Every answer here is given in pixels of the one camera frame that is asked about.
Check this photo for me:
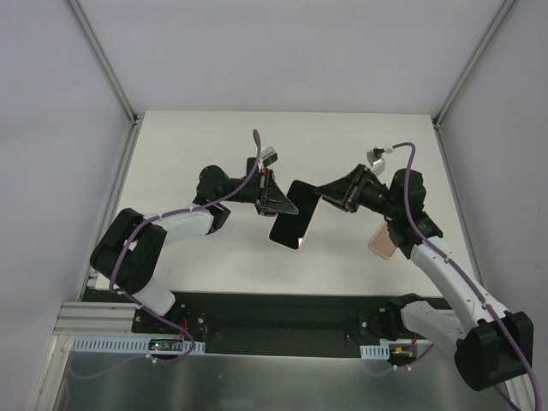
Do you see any left aluminium frame post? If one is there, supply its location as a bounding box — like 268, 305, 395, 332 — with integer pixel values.
63, 0, 142, 126

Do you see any white cable duct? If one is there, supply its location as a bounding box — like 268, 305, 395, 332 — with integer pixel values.
72, 336, 206, 355
360, 343, 390, 360

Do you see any left white cable duct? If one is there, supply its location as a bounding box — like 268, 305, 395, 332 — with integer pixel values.
72, 336, 206, 355

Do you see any aluminium table edge rail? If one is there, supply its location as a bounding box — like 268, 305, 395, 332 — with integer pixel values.
53, 301, 136, 336

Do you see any pink silicone phone case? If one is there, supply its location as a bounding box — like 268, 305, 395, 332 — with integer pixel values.
368, 223, 397, 260

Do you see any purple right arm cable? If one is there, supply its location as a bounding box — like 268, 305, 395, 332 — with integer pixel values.
363, 143, 543, 411

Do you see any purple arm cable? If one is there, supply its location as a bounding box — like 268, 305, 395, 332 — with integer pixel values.
68, 129, 269, 380
363, 143, 543, 411

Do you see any right aluminium frame post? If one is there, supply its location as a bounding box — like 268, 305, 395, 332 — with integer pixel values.
432, 0, 520, 130

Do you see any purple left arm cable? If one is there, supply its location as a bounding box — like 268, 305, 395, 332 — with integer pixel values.
68, 129, 269, 380

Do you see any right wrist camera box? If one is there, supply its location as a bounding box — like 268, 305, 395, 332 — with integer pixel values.
366, 146, 393, 176

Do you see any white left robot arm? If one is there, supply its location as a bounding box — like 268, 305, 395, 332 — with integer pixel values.
90, 164, 299, 333

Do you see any black smartphone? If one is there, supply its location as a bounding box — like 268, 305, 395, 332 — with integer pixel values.
269, 180, 321, 250
246, 158, 261, 177

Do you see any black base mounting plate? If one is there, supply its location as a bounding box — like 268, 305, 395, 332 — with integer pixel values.
130, 289, 446, 360

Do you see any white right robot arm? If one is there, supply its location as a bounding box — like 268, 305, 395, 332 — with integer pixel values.
316, 164, 533, 391

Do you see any aluminium frame post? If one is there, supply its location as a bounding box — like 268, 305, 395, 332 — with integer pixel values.
63, 0, 142, 126
432, 0, 520, 130

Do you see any right white cable duct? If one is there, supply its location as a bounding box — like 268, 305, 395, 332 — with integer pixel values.
360, 343, 390, 360

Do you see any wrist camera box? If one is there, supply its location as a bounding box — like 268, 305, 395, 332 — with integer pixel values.
260, 146, 278, 168
366, 146, 393, 176

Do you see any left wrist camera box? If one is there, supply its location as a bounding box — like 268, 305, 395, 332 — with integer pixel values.
260, 146, 278, 168

